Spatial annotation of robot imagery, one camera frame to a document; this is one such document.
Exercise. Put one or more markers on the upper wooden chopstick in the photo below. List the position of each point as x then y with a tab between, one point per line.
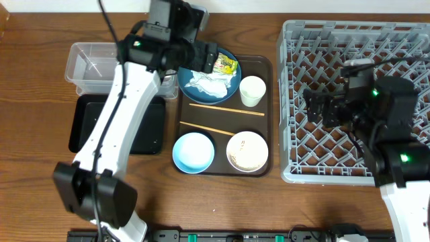
228	109

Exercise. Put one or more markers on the wooden chopstick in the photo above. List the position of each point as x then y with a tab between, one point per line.
207	128
228	109

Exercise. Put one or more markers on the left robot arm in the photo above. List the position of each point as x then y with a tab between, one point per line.
93	186

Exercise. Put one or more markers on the clear plastic bin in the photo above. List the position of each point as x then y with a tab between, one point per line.
91	67

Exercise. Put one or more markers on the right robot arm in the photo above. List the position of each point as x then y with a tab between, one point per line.
379	113

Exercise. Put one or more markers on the brown serving tray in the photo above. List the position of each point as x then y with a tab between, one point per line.
233	122

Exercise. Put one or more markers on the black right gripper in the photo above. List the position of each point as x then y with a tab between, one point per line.
324	109

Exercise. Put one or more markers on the white speckled bowl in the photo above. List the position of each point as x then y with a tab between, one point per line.
247	151

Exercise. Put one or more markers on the white paper cup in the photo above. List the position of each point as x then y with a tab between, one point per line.
252	89

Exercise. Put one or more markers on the yellow green snack wrapper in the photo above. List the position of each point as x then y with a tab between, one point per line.
225	65

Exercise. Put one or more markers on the light blue bowl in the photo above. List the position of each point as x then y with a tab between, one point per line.
193	153

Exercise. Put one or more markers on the grey dishwasher rack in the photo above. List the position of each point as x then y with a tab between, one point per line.
310	54

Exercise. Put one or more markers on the lower wooden chopstick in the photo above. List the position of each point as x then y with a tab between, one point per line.
207	128

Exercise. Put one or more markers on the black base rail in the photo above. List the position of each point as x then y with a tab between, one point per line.
299	233

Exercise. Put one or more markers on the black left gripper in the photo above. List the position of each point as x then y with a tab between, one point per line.
200	50

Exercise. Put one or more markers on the dark blue plate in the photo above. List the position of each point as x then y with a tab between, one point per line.
184	75

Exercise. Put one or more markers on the black tray bin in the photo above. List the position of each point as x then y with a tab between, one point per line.
148	139

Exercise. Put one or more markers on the white tissue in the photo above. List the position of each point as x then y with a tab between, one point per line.
213	84

